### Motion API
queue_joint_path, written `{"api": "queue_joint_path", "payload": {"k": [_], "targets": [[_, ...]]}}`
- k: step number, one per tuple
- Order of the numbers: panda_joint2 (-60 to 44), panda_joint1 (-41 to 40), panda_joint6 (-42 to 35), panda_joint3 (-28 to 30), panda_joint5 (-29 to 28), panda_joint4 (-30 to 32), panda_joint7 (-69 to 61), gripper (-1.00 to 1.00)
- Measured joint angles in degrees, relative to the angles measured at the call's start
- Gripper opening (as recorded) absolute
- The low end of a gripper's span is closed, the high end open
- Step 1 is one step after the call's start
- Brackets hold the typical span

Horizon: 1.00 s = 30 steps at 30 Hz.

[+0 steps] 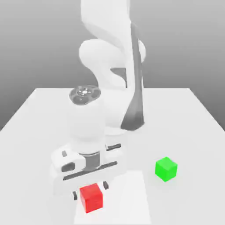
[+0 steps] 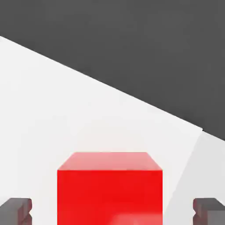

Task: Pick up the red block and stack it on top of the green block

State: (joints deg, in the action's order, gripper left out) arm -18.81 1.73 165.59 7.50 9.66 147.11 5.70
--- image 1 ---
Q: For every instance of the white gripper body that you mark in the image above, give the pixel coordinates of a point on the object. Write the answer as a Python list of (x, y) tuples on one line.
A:
[(98, 175)]

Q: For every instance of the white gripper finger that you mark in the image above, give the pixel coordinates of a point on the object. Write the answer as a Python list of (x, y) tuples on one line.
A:
[(75, 195), (105, 185)]

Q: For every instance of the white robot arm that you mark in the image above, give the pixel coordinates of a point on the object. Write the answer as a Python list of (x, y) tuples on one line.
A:
[(109, 52)]

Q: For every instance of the small red cube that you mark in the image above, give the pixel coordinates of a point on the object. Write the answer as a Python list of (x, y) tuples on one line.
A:
[(91, 197)]

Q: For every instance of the small green cube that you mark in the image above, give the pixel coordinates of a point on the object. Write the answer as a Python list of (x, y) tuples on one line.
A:
[(166, 169)]

